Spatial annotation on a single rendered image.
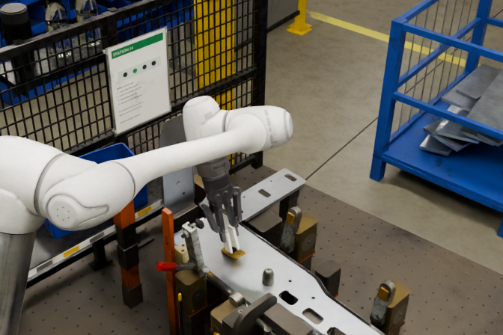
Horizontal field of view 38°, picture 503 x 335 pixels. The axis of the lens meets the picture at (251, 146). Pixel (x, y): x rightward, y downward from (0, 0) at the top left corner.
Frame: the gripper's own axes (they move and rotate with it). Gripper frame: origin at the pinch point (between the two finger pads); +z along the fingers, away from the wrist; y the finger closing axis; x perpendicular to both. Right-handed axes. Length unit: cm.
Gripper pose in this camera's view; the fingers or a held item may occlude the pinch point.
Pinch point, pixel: (230, 238)
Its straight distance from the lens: 204.2
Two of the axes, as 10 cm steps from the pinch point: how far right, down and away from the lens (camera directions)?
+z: 2.0, 9.2, 3.3
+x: -5.3, -1.8, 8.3
